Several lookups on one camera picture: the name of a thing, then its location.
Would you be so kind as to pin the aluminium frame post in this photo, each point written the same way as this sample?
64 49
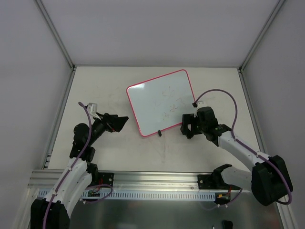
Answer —
270 19
46 16

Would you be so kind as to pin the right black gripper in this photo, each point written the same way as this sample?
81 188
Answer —
188 122

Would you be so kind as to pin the black knob at bottom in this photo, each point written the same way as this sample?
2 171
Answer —
227 224

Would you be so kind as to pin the aluminium mounting rail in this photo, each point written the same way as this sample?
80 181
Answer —
128 180

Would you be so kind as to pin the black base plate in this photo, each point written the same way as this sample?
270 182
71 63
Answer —
105 178
205 182

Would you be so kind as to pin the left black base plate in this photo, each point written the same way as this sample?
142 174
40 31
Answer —
105 178

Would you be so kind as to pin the right aluminium frame post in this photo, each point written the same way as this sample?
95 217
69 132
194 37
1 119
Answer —
270 19

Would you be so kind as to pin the left aluminium frame post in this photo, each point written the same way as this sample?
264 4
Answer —
46 16

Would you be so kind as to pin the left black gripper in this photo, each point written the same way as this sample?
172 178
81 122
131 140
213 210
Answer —
109 121

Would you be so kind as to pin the pink framed whiteboard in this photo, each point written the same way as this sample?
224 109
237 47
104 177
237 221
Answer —
159 103

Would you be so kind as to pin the white slotted cable duct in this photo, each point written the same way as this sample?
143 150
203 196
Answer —
143 195

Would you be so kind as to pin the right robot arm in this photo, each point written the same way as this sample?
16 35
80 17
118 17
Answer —
267 176

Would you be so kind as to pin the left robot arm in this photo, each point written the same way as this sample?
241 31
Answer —
54 210

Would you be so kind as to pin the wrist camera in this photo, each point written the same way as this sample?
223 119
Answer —
92 108
198 104

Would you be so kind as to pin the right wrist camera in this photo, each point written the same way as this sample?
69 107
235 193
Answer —
198 104

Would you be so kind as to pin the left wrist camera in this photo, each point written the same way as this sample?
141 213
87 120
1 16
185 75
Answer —
92 108

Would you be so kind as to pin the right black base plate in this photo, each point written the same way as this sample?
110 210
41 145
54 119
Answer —
205 182

